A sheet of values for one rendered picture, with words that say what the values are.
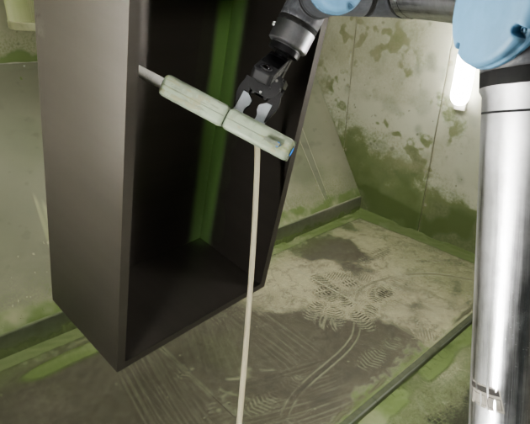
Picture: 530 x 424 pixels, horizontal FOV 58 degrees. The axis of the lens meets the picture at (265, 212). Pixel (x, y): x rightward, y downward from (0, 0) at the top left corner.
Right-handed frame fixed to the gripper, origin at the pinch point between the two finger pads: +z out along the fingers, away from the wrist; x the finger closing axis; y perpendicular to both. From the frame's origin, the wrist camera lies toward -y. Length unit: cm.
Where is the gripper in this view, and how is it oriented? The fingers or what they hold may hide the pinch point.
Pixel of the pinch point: (241, 129)
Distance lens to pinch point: 106.6
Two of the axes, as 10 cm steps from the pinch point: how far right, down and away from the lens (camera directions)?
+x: -8.8, -4.8, 0.5
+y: 1.2, -1.1, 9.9
